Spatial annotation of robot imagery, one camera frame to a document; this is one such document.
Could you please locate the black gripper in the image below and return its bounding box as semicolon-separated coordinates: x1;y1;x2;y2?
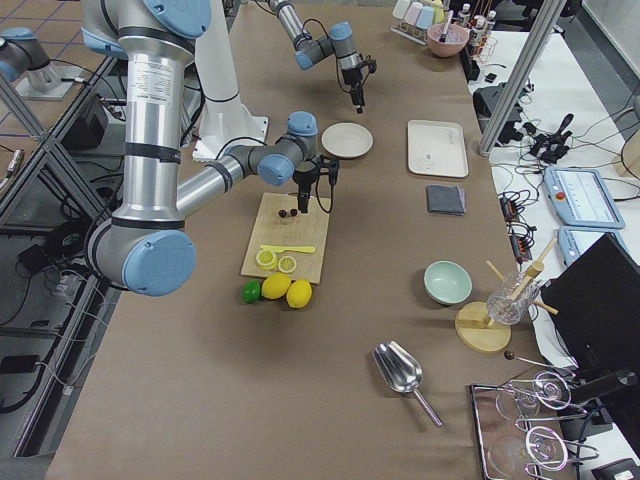
292;167;317;214
341;63;367;114

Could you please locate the dark red cherry pair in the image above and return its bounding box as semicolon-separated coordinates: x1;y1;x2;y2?
277;208;299;219

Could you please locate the beige round plate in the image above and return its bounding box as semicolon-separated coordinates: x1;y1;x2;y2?
321;122;374;159

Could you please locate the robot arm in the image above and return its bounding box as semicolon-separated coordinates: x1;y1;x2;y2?
267;0;377;114
82;1;318;297

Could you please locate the white rabbit tray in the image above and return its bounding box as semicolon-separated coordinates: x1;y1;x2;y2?
407;120;469;178

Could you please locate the wooden cutting board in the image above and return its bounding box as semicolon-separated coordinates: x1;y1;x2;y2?
241;193;330;284

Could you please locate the yellow plastic knife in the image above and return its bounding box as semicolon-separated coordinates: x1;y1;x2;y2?
260;244;316;254

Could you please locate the lemon slice near lime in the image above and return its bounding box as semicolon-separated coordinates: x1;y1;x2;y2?
255;249;278;270

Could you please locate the yellow lemon near lime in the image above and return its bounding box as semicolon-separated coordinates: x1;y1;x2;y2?
261;272;291;300

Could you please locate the pastel cups rack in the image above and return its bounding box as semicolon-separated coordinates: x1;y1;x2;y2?
391;0;446;41

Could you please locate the yellow lemon outer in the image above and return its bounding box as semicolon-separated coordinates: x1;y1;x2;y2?
286;279;313;309

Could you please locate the black-tipped metal stirrer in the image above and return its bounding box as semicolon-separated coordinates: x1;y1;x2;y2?
439;10;454;43

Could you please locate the green lime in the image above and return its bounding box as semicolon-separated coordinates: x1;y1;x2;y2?
242;280;262;304

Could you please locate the pink bowl with ice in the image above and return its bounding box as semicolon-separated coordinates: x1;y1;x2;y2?
427;24;470;58

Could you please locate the bottle rack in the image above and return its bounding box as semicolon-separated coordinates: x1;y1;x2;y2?
455;1;497;64

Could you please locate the grey folded cloth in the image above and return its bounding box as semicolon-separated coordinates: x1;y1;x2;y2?
426;184;466;216

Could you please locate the mint green bowl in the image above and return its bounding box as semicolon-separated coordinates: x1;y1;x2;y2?
423;260;472;305

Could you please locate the metal scoop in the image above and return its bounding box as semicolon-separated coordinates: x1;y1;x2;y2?
372;340;443;428

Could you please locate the wooden glass rack stand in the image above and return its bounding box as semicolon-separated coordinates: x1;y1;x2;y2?
455;237;558;353

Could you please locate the crystal glass on rack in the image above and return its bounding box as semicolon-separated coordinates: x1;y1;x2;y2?
487;271;540;325

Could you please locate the blue teach pendant upper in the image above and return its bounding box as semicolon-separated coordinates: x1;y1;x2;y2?
543;166;626;230

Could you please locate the blue teach pendant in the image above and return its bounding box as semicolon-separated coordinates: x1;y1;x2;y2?
557;226;626;266
543;166;626;230

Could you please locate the blue teach pendant lower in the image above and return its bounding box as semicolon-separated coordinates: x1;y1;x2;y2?
557;226;626;266

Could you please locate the black monitor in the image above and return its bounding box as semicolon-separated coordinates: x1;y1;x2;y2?
543;232;640;374

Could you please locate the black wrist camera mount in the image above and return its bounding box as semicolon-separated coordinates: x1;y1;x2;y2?
315;155;340;186

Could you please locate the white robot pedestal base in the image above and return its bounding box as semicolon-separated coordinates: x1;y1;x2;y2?
193;1;268;162

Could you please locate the aluminium frame post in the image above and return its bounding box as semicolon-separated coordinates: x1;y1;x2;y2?
477;0;566;158

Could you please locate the wire glass holder tray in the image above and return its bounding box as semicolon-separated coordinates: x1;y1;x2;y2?
469;370;599;479

